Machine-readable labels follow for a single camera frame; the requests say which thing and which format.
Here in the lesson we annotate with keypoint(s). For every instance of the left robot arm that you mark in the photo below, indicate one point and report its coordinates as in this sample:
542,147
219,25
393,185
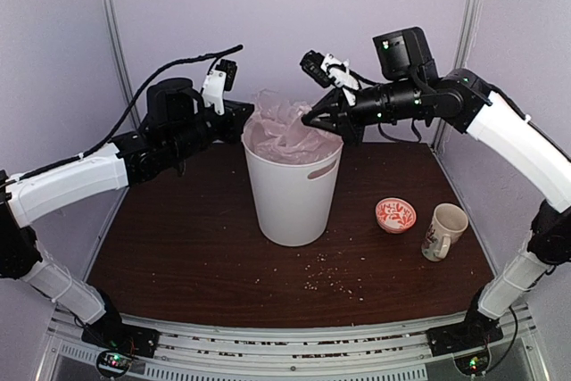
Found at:
180,122

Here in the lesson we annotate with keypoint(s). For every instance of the left aluminium frame post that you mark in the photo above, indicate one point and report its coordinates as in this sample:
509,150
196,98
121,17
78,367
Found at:
118,56

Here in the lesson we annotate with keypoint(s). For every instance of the front aluminium rail base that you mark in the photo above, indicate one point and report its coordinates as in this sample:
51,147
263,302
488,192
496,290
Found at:
390,351

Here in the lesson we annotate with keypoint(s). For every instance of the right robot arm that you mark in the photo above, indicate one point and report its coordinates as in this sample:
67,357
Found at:
481,110

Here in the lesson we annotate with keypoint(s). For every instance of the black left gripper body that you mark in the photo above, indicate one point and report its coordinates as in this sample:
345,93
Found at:
190,136

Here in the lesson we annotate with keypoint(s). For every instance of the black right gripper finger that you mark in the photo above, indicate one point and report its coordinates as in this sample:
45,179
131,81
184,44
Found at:
330,105
325,122

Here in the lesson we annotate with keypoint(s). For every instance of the right aluminium frame post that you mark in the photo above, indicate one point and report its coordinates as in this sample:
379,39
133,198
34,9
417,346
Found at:
467,32

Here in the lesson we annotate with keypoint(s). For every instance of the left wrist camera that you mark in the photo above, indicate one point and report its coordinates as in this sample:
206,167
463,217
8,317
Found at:
218,81

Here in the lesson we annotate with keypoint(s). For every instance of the cream patterned ceramic mug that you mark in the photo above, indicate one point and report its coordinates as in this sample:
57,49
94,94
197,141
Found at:
447,225

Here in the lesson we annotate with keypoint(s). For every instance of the red patterned ceramic bowl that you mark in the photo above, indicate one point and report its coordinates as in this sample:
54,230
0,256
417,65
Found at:
394,215

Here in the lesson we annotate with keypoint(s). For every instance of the white plastic trash bin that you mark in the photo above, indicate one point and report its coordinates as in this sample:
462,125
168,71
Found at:
293,201

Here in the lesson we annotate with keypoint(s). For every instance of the aluminium frame post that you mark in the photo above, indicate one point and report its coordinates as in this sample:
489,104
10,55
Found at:
467,32
118,56

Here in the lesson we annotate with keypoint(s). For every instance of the translucent pink plastic bag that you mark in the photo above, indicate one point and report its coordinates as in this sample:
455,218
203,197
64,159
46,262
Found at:
275,132

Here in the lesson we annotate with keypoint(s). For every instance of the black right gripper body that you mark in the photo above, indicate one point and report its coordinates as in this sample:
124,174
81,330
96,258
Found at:
403,99

